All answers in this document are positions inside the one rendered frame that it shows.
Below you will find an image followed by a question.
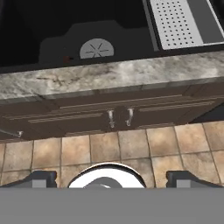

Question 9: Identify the dark brown cabinet door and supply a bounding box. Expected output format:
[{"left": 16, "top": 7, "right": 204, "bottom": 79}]
[
  {"left": 115, "top": 87, "right": 224, "bottom": 130},
  {"left": 0, "top": 100, "right": 116, "bottom": 142}
]

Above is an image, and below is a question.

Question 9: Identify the white and black round object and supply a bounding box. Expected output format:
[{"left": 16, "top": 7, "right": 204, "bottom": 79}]
[{"left": 66, "top": 162, "right": 147, "bottom": 189}]

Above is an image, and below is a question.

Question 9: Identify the black sink basin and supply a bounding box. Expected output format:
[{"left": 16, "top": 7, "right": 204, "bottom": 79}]
[{"left": 0, "top": 0, "right": 224, "bottom": 74}]

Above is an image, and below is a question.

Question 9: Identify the silver bar handle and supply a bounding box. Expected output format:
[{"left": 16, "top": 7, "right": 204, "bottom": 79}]
[{"left": 0, "top": 129, "right": 25, "bottom": 138}]

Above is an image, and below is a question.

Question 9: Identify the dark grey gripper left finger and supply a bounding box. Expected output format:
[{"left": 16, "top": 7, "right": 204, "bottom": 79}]
[{"left": 0, "top": 170, "right": 58, "bottom": 189}]

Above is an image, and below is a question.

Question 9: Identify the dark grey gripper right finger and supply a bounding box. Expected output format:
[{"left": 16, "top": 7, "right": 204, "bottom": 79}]
[{"left": 164, "top": 170, "right": 224, "bottom": 189}]

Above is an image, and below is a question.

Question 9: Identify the perforated metal sink tray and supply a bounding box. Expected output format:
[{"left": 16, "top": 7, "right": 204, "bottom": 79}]
[{"left": 148, "top": 0, "right": 205, "bottom": 51}]

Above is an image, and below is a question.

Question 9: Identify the grey round sink drain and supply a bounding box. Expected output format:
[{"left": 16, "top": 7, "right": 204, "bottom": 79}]
[{"left": 79, "top": 38, "right": 116, "bottom": 60}]

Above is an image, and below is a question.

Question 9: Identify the silver cabinet door handle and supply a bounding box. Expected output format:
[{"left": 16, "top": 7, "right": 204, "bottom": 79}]
[
  {"left": 106, "top": 108, "right": 116, "bottom": 130},
  {"left": 124, "top": 108, "right": 135, "bottom": 127}
]

